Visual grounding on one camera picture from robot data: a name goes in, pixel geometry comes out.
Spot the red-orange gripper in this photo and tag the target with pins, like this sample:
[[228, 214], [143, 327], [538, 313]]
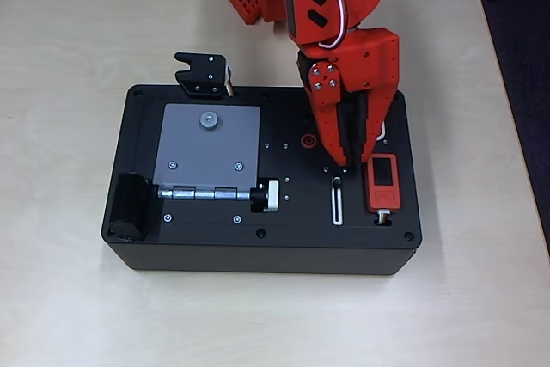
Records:
[[373, 67]]

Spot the blue and red buttons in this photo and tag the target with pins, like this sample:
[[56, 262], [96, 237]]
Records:
[[383, 130]]

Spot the red banana socket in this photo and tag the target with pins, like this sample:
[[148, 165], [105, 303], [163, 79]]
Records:
[[309, 140]]

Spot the red-orange display module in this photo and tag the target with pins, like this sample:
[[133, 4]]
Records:
[[382, 197]]

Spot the white yellow connector plug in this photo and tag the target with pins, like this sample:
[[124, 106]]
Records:
[[384, 216]]

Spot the white latch block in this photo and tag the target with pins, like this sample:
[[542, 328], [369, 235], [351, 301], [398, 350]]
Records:
[[271, 195]]

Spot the grey hinged door plate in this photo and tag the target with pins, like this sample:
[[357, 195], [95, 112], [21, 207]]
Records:
[[206, 148]]

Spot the black task board box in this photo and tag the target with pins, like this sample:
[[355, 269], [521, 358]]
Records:
[[275, 259]]

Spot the silver metal hinge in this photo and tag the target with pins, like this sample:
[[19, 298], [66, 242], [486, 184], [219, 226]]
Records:
[[202, 193]]

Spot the black rounded post block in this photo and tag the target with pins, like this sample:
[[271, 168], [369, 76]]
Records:
[[129, 208]]

